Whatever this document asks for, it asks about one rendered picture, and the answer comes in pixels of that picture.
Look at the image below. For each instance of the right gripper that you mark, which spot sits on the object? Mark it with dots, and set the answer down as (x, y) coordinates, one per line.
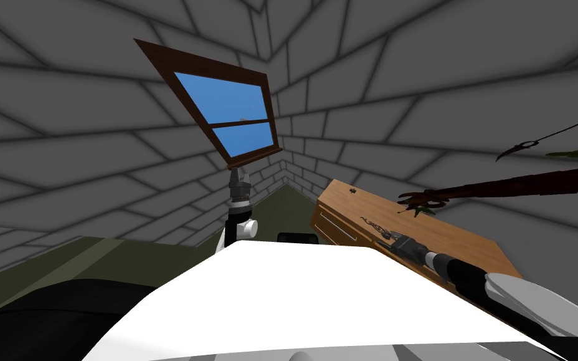
(408, 247)

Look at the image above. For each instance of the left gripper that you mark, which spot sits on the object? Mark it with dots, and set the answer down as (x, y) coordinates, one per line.
(241, 188)

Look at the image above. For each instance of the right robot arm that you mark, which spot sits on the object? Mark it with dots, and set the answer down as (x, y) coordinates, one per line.
(469, 281)

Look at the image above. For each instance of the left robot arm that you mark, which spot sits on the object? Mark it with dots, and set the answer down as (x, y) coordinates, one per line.
(244, 229)

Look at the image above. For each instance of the wooden drawer front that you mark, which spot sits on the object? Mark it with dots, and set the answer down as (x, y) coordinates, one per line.
(336, 228)

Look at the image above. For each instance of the light wooden cabinet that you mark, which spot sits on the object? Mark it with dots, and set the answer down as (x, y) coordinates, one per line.
(449, 235)

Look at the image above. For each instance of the brown framed window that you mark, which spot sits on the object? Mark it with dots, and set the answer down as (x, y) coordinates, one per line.
(229, 108)

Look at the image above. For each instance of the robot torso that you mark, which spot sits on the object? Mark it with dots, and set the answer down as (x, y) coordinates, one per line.
(289, 301)

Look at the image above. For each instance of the dark brown plant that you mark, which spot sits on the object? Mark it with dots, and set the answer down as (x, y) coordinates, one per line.
(509, 186)

